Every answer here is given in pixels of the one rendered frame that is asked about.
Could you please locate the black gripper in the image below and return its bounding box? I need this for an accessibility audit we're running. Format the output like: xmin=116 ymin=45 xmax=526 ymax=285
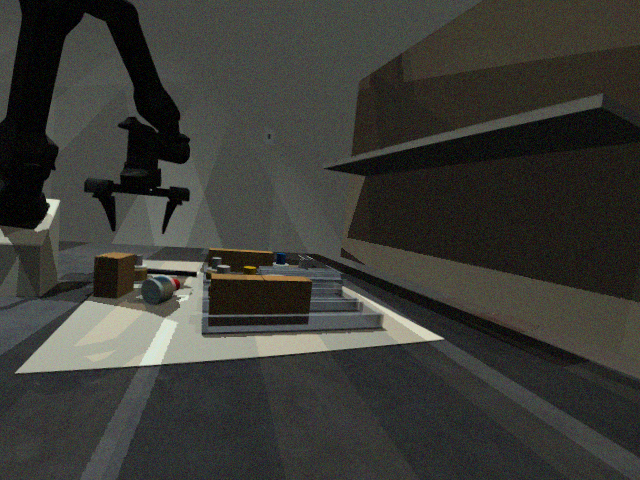
xmin=84 ymin=153 xmax=190 ymax=234

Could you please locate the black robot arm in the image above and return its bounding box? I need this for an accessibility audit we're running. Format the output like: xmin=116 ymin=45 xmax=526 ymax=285
xmin=0 ymin=0 xmax=190 ymax=230

